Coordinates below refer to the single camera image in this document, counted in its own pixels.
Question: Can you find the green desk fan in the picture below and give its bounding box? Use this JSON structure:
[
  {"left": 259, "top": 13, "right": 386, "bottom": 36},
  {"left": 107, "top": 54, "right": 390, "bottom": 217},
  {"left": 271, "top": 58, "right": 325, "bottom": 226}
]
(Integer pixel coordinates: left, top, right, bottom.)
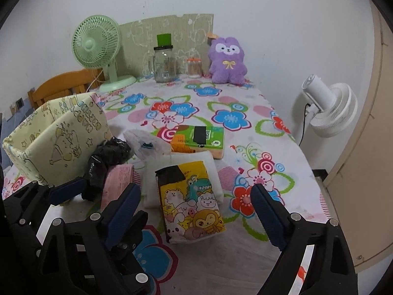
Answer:
[{"left": 71, "top": 14, "right": 137, "bottom": 93}]

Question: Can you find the floral tablecloth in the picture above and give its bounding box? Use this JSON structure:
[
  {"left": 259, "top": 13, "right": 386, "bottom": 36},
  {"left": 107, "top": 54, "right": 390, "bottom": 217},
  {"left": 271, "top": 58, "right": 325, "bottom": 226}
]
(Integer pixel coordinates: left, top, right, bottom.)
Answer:
[{"left": 1, "top": 73, "right": 334, "bottom": 295}]

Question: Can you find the white tissue pack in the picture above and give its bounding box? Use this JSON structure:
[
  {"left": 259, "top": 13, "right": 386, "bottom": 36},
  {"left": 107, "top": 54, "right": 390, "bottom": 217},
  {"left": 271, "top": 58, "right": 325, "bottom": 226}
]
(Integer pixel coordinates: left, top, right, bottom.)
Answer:
[{"left": 144, "top": 150, "right": 225, "bottom": 208}]

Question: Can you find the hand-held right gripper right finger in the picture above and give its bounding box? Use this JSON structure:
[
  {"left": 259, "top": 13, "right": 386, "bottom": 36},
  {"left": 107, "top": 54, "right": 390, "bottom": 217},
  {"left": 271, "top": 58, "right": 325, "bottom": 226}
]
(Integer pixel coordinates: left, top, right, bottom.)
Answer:
[{"left": 250, "top": 184, "right": 358, "bottom": 295}]

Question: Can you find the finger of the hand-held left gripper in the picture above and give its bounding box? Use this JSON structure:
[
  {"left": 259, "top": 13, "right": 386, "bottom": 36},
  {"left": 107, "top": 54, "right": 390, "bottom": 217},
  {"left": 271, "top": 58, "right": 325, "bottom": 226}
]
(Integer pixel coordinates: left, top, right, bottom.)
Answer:
[
  {"left": 2, "top": 177, "right": 87, "bottom": 260},
  {"left": 115, "top": 210, "right": 154, "bottom": 295}
]

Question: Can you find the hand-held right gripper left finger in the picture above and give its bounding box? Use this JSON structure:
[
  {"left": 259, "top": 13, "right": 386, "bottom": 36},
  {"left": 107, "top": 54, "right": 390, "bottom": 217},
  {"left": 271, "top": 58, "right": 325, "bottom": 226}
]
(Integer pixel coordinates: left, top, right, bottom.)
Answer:
[{"left": 37, "top": 183, "right": 142, "bottom": 295}]

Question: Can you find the beige wooden door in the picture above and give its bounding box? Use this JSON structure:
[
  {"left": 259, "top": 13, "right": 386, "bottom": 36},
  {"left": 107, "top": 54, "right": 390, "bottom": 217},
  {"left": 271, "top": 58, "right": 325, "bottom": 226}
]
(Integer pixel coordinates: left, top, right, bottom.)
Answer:
[{"left": 319, "top": 0, "right": 393, "bottom": 274}]

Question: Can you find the black plastic bag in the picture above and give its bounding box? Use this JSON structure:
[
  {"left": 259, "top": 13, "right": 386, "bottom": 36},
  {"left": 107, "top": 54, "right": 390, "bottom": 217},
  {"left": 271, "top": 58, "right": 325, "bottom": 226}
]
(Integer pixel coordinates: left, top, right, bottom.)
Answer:
[{"left": 81, "top": 137, "right": 132, "bottom": 202}]

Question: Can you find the black fan cable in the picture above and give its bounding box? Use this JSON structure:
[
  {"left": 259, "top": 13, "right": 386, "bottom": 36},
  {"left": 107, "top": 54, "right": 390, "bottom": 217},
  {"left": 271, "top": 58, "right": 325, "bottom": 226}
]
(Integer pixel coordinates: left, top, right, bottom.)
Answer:
[{"left": 298, "top": 101, "right": 309, "bottom": 145}]

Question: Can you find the green patterned cardboard panel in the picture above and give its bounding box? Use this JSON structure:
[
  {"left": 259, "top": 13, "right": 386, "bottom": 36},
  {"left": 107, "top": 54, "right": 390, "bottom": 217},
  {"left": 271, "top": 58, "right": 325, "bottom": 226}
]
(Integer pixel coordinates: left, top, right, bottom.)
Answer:
[{"left": 118, "top": 13, "right": 214, "bottom": 77}]

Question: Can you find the yellow cartoon tissue pack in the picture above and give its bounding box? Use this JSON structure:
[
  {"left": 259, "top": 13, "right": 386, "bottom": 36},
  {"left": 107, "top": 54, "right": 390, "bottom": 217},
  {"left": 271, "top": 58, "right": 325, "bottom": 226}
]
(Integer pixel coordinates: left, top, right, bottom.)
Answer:
[{"left": 154, "top": 161, "right": 226, "bottom": 244}]

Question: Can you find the white standing fan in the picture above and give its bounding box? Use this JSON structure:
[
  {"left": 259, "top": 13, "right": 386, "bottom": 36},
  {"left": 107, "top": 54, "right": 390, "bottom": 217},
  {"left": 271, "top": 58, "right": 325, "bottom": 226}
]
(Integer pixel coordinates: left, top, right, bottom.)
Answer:
[{"left": 299, "top": 74, "right": 358, "bottom": 139}]

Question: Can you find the wooden chair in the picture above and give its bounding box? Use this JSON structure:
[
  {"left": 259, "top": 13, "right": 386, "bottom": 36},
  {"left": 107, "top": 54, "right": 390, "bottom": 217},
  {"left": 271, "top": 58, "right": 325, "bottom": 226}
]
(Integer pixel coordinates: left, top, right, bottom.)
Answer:
[{"left": 28, "top": 68, "right": 106, "bottom": 109}]

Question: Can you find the green orange tissue pack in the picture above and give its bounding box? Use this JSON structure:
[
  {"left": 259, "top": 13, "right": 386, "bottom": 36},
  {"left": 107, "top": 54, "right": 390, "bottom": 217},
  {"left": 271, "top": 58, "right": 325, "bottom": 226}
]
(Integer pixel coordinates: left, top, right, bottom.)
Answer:
[{"left": 170, "top": 124, "right": 225, "bottom": 160}]

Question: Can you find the cotton swab container orange lid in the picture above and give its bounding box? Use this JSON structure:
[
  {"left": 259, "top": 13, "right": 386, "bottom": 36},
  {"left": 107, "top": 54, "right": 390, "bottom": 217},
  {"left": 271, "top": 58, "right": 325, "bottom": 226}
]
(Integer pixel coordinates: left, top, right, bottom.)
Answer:
[{"left": 187, "top": 58, "right": 203, "bottom": 79}]

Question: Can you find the white plastic bag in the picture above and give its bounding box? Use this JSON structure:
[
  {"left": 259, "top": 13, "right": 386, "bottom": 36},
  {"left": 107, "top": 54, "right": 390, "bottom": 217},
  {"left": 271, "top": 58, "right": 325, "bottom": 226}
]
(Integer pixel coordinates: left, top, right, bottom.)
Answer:
[{"left": 123, "top": 129, "right": 171, "bottom": 162}]

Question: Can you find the glass jar with black lid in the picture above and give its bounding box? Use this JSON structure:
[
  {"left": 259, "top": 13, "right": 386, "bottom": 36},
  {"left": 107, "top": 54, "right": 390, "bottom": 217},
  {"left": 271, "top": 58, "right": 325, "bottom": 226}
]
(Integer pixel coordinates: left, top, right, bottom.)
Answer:
[{"left": 149, "top": 45, "right": 178, "bottom": 83}]

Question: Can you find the pink packet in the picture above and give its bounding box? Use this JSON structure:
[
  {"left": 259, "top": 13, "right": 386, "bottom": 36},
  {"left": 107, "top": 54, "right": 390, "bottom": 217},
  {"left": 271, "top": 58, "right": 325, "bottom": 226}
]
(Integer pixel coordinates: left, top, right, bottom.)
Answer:
[{"left": 101, "top": 164, "right": 135, "bottom": 211}]

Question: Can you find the yellow printed storage box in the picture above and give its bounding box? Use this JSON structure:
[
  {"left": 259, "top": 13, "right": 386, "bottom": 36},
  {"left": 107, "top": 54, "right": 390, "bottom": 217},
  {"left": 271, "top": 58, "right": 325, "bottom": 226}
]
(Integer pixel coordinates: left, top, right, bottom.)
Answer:
[{"left": 2, "top": 91, "right": 113, "bottom": 188}]

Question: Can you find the purple plush toy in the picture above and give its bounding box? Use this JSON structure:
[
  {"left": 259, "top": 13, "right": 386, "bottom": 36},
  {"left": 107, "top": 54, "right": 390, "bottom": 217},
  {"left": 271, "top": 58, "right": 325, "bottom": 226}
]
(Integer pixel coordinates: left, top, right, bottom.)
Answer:
[{"left": 208, "top": 36, "right": 248, "bottom": 86}]

